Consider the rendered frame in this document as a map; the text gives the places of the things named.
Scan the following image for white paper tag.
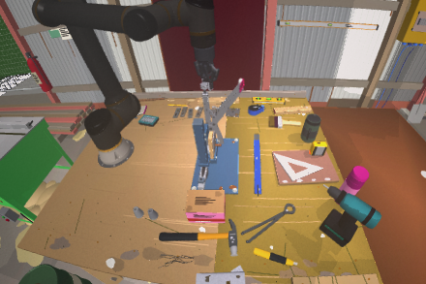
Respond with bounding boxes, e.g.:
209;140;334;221
58;24;73;41

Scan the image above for teal calculator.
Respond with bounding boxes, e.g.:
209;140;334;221
137;114;160;128

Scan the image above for grey metal bracket plate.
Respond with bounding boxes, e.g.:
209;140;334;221
195;265;247;284

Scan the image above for grey locking clamp pliers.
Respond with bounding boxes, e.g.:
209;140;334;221
199;78;246;162

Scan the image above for pink spray can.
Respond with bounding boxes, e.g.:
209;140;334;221
340;165;371;196

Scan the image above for grey pincers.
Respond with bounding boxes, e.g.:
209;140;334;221
239;203;296;244

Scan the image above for stack of red planks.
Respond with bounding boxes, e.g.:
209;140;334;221
0;102;98;135

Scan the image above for black and yellow claw hammer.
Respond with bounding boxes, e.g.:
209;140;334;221
158;218;240;258

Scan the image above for white set square triangle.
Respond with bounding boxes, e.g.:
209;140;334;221
272;150;325;182

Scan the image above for green machine cabinet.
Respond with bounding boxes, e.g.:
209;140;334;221
0;116;75;225

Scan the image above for yellow spirit level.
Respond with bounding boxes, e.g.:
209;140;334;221
251;96;287;105

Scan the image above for yellow and black utility knife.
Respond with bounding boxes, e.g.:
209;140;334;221
252;246;299;268

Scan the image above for yellow electrical box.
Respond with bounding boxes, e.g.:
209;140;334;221
396;0;426;46

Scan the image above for dark red door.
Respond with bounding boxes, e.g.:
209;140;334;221
143;0;270;92

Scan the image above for wooden plank piece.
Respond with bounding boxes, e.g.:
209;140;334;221
273;105;314;115

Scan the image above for dark green jar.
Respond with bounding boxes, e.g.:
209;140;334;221
300;113;322;143

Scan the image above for pink flat box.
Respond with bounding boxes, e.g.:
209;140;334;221
185;210;226;225

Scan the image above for blue fixture base plate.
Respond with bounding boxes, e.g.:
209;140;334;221
190;137;241;195

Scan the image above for teal cordless drill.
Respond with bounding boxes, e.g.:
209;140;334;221
319;183;383;248

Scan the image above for blue upright tie plate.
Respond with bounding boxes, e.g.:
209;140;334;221
192;117;212;168

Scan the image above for yellow tape measure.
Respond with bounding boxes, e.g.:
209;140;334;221
309;140;328;157

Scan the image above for dark green drum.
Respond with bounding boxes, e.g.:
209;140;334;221
17;263;94;284

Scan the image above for tan cardboard box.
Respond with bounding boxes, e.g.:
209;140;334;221
185;189;226;215

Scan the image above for long grey spirit level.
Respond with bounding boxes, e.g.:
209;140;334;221
276;18;380;31

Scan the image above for blue long ruler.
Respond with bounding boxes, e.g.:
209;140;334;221
253;133;262;198

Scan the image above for white handled paint brush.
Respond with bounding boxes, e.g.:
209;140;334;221
268;115;303;129

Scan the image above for red fire extinguisher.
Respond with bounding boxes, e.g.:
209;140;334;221
24;51;54;93

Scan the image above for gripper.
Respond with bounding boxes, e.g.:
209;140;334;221
193;45;220;93

